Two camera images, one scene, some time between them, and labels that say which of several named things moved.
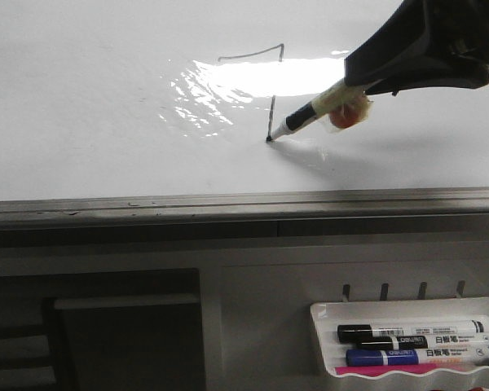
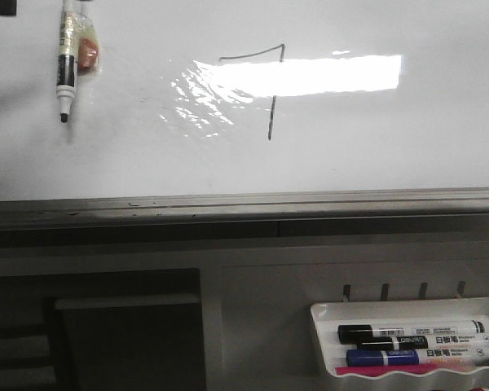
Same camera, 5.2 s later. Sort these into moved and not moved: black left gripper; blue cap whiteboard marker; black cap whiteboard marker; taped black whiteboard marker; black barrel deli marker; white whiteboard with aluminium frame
Moved: black left gripper; taped black whiteboard marker
Not moved: black cap whiteboard marker; blue cap whiteboard marker; black barrel deli marker; white whiteboard with aluminium frame
